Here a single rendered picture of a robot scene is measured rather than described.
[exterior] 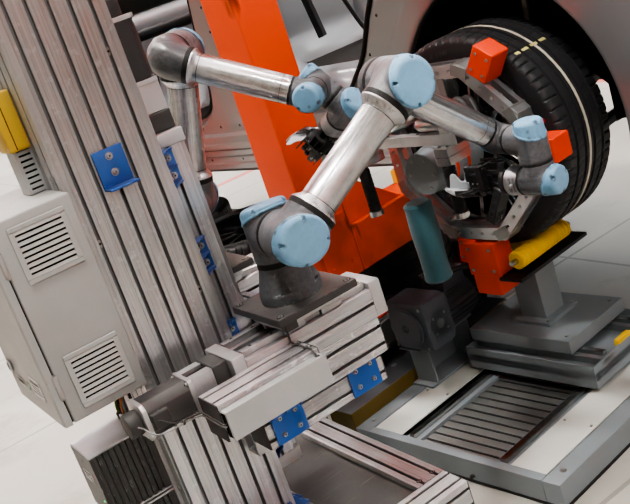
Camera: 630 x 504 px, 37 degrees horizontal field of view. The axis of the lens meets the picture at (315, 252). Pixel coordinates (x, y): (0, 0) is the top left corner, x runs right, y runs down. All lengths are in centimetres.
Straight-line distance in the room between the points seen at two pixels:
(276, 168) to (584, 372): 111
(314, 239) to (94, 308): 50
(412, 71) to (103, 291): 82
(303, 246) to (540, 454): 106
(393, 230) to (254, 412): 133
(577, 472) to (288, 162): 122
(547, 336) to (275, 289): 113
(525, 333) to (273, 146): 98
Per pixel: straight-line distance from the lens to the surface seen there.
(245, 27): 286
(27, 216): 204
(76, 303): 209
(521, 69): 269
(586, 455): 269
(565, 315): 313
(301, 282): 215
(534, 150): 232
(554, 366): 300
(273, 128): 289
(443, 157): 254
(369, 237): 312
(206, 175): 268
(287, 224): 198
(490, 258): 290
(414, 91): 208
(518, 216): 277
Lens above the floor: 155
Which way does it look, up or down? 17 degrees down
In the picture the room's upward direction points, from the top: 19 degrees counter-clockwise
